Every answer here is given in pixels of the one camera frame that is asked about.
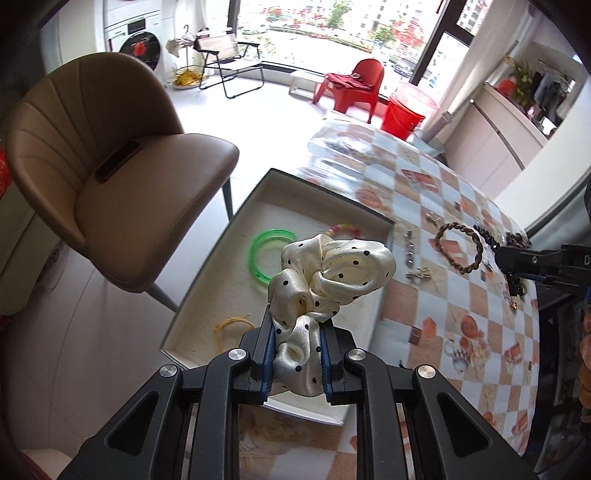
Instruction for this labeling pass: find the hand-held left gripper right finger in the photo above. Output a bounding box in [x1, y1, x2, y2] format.
[318, 323, 539, 480]

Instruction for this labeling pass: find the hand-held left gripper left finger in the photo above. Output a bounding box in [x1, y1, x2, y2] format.
[58, 305, 278, 480]

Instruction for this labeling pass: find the yellow hair tie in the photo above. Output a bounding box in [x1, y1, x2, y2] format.
[213, 314, 254, 352]

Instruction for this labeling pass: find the grey cardboard box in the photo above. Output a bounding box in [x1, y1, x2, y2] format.
[159, 168, 397, 425]

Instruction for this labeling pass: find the green plastic bangle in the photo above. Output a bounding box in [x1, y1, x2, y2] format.
[249, 228, 298, 283]

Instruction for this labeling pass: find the cream polka dot scrunchie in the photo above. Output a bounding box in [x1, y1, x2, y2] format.
[268, 234, 398, 398]

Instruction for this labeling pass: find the colourful bead bracelet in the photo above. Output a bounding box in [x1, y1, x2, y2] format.
[323, 224, 365, 241]

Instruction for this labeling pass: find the black hair clip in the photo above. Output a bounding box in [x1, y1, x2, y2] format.
[473, 224, 500, 250]

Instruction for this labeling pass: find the white low cabinet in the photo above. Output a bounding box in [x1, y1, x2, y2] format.
[445, 83, 546, 195]

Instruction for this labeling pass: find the light blue basin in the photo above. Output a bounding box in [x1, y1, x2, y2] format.
[416, 134, 448, 157]

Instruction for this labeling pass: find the flower arrangement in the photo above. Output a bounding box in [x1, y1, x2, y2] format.
[505, 55, 537, 108]

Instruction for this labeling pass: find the red plastic bucket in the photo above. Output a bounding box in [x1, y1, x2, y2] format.
[381, 99, 426, 139]

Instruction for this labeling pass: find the pink plastic basin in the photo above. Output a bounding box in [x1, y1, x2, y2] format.
[390, 82, 439, 116]

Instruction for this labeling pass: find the brown leather chair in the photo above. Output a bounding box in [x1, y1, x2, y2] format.
[7, 52, 241, 312]

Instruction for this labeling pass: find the red plastic chair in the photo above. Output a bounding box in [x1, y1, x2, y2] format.
[313, 58, 385, 124]

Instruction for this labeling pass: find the dark red cloth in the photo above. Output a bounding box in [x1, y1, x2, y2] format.
[328, 71, 375, 92]

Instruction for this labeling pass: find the cream upholstered seat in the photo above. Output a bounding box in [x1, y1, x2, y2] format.
[0, 198, 63, 317]

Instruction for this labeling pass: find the small white stool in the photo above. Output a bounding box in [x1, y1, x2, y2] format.
[290, 69, 331, 100]

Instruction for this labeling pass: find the black folding chair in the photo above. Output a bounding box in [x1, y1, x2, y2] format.
[194, 34, 266, 99]

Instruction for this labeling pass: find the cloth on black stand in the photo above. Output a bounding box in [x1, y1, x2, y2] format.
[166, 25, 195, 58]

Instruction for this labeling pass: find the white washing machine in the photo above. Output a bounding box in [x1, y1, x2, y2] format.
[104, 0, 164, 75]

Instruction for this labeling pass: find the black hair ties bunch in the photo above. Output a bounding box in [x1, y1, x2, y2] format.
[507, 274, 528, 303]

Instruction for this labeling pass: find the brown braided hair tie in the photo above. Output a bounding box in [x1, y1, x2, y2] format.
[434, 222, 485, 274]

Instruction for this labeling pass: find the wire basket with yellow items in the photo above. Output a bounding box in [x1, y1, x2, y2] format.
[173, 67, 206, 88]

